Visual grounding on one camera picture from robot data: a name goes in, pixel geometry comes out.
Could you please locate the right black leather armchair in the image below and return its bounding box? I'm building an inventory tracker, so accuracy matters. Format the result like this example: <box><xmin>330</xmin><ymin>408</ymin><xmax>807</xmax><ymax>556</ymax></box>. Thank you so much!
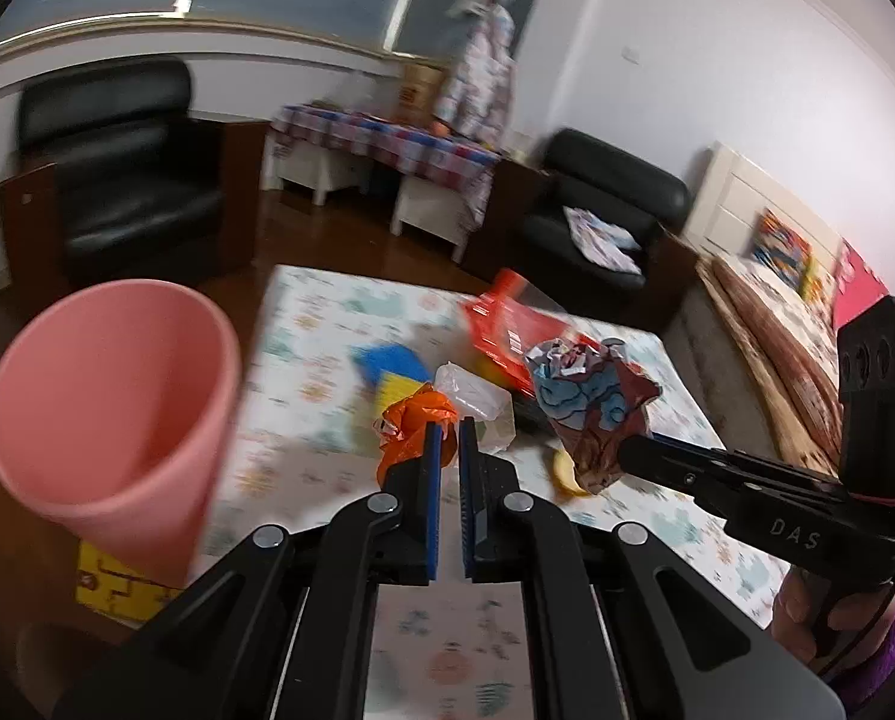
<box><xmin>478</xmin><ymin>128</ymin><xmax>698</xmax><ymax>333</ymax></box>

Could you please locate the blue bristle brush pad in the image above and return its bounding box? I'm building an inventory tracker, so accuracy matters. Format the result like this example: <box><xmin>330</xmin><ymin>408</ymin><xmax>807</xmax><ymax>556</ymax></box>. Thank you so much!
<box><xmin>353</xmin><ymin>344</ymin><xmax>431</xmax><ymax>388</ymax></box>

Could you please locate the cloth on armchair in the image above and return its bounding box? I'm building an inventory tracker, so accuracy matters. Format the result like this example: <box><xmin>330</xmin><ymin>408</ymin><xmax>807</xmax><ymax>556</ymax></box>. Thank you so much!
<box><xmin>563</xmin><ymin>206</ymin><xmax>641</xmax><ymax>275</ymax></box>

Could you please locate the black leather armchair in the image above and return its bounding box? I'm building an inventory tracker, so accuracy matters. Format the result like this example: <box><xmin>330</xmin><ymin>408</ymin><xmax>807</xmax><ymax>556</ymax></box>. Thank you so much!
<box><xmin>0</xmin><ymin>55</ymin><xmax>270</xmax><ymax>314</ymax></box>
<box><xmin>478</xmin><ymin>128</ymin><xmax>698</xmax><ymax>333</ymax></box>

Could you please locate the white low table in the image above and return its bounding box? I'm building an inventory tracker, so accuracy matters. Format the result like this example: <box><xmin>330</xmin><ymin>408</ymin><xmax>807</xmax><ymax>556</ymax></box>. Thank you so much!
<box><xmin>264</xmin><ymin>135</ymin><xmax>468</xmax><ymax>263</ymax></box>

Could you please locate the brown blue wrapper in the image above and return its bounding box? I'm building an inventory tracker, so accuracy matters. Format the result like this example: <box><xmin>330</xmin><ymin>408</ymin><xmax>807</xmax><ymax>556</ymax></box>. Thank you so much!
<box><xmin>525</xmin><ymin>338</ymin><xmax>662</xmax><ymax>494</ymax></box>

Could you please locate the orange fruit on table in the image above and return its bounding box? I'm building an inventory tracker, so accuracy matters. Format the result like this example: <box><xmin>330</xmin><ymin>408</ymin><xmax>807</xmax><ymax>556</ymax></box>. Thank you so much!
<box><xmin>429</xmin><ymin>121</ymin><xmax>450</xmax><ymax>138</ymax></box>

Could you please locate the pink plastic trash bucket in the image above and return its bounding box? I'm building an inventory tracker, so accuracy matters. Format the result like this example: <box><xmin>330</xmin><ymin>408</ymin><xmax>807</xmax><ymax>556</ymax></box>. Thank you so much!
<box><xmin>0</xmin><ymin>280</ymin><xmax>241</xmax><ymax>587</ymax></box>

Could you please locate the checkered tablecloth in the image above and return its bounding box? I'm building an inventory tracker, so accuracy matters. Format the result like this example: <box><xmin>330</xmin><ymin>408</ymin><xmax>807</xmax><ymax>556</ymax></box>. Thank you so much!
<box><xmin>271</xmin><ymin>104</ymin><xmax>501</xmax><ymax>231</ymax></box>

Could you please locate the red plastic snack bag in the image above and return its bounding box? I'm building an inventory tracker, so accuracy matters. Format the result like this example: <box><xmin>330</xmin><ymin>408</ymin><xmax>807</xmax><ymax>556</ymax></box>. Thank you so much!
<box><xmin>462</xmin><ymin>268</ymin><xmax>597</xmax><ymax>398</ymax></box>

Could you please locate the white wooden headboard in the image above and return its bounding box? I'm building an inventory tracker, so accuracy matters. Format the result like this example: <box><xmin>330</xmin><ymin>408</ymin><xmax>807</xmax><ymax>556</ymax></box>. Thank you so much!
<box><xmin>682</xmin><ymin>142</ymin><xmax>843</xmax><ymax>273</ymax></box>

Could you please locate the right hand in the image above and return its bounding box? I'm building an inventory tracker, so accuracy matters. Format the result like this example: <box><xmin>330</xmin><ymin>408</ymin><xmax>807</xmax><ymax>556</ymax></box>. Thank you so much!
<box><xmin>768</xmin><ymin>569</ymin><xmax>895</xmax><ymax>673</ymax></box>

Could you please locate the bed with patterned blanket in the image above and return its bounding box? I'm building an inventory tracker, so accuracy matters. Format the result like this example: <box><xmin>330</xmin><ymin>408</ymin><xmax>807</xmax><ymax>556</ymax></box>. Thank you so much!
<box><xmin>664</xmin><ymin>255</ymin><xmax>843</xmax><ymax>476</ymax></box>

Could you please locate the colourful pillow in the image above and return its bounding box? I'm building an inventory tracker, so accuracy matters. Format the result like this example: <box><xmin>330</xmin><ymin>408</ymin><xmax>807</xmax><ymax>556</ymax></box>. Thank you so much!
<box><xmin>749</xmin><ymin>208</ymin><xmax>812</xmax><ymax>289</ymax></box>

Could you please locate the floral tablecloth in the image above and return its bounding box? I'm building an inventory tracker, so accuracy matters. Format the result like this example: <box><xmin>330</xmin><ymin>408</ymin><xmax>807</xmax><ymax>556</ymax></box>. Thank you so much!
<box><xmin>191</xmin><ymin>262</ymin><xmax>792</xmax><ymax>720</ymax></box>

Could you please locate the orange plastic wrapper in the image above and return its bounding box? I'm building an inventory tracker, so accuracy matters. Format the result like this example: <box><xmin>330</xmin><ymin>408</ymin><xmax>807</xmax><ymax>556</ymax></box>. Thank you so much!
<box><xmin>376</xmin><ymin>383</ymin><xmax>460</xmax><ymax>486</ymax></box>

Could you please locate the pink pillow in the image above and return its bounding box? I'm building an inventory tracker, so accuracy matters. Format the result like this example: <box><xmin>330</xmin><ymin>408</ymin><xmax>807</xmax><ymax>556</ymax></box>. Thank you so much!
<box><xmin>831</xmin><ymin>241</ymin><xmax>888</xmax><ymax>332</ymax></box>

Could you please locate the left black leather armchair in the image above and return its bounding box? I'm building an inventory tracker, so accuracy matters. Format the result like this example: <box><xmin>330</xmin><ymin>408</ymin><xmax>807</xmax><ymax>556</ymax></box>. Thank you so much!
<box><xmin>0</xmin><ymin>55</ymin><xmax>270</xmax><ymax>314</ymax></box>

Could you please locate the yellow patterned box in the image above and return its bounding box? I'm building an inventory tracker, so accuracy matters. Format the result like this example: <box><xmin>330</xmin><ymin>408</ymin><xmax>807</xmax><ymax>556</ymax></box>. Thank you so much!
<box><xmin>76</xmin><ymin>541</ymin><xmax>179</xmax><ymax>628</ymax></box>

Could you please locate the clear plastic bag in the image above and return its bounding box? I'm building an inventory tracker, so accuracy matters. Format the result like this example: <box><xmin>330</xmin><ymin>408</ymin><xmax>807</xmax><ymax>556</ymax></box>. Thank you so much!
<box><xmin>434</xmin><ymin>362</ymin><xmax>516</xmax><ymax>454</ymax></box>

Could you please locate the hanging floral child jacket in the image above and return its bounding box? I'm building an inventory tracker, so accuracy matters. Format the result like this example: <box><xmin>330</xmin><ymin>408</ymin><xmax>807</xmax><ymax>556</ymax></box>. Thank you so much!
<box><xmin>433</xmin><ymin>4</ymin><xmax>516</xmax><ymax>148</ymax></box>

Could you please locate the brown paper bag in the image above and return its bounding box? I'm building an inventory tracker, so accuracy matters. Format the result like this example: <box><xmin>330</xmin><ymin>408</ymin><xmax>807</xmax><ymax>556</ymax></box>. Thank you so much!
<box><xmin>395</xmin><ymin>64</ymin><xmax>444</xmax><ymax>128</ymax></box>

